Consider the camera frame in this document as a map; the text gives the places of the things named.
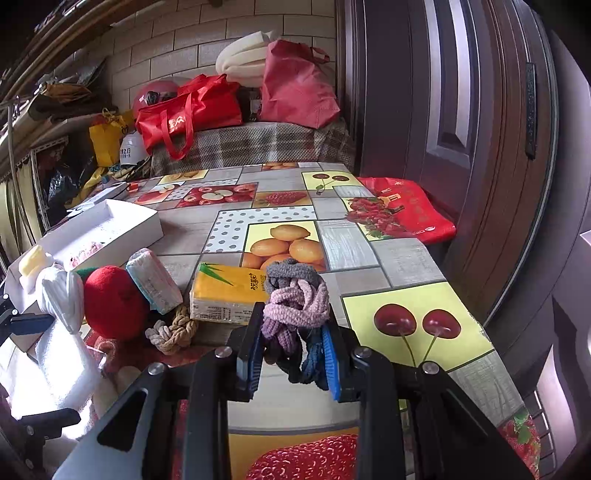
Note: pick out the white foam roll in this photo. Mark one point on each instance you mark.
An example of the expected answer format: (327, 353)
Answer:
(242, 60)

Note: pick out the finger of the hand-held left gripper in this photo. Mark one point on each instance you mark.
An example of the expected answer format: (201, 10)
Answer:
(30, 324)
(48, 422)

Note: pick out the black plastic bag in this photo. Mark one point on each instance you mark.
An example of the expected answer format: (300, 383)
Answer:
(62, 182)

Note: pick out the white helmet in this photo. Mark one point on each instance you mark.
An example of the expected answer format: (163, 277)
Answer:
(131, 147)

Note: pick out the white metal shelf rack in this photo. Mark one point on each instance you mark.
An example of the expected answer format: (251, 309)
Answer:
(51, 145)

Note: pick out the yellow sponge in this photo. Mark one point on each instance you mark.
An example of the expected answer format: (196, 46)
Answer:
(32, 265)

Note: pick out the yellow shopping bag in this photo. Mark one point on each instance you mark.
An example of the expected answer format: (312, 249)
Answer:
(106, 138)

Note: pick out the yellow curtain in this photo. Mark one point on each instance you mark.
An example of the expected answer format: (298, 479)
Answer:
(14, 207)

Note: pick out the brown door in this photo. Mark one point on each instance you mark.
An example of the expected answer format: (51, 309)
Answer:
(438, 115)

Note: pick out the red plush apple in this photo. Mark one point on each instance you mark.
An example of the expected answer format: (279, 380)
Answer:
(115, 302)

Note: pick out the pink red fabric bag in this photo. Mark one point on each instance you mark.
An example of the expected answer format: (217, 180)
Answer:
(298, 87)

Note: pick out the pink helmet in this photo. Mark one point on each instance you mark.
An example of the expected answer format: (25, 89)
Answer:
(150, 92)

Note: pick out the large white power bank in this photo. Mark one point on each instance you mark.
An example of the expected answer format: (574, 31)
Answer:
(113, 190)

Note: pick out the white face masks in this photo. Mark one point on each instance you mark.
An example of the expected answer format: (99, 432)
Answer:
(62, 295)

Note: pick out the thick white foam block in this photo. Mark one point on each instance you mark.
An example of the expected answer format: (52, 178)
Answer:
(60, 369)

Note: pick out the fruit printed tablecloth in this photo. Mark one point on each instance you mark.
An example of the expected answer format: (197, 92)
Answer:
(369, 258)

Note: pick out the small white power bank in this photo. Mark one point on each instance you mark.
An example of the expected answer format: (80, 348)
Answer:
(85, 204)

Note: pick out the yellow tissue pack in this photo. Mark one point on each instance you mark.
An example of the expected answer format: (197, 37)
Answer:
(226, 295)

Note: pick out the teal pocket tissue pack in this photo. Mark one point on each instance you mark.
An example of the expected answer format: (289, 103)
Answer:
(154, 284)

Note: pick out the red printed bag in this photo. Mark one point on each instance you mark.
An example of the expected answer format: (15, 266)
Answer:
(411, 212)

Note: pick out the chrome metal rail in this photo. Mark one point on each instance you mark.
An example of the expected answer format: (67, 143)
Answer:
(11, 138)

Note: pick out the red tote bag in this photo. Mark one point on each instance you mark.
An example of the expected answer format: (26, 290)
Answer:
(189, 115)

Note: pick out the plaid cloth cover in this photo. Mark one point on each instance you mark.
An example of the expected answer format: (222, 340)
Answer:
(258, 143)

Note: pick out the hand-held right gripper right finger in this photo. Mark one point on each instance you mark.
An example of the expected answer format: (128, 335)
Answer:
(330, 364)

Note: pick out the cardboard pile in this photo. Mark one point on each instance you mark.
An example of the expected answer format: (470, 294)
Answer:
(60, 92)

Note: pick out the white cardboard box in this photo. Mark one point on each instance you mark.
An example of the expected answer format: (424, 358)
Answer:
(106, 226)

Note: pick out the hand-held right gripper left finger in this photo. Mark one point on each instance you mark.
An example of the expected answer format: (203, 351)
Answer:
(250, 355)

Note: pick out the bamboo poles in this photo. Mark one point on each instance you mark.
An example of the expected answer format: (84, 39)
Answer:
(55, 41)

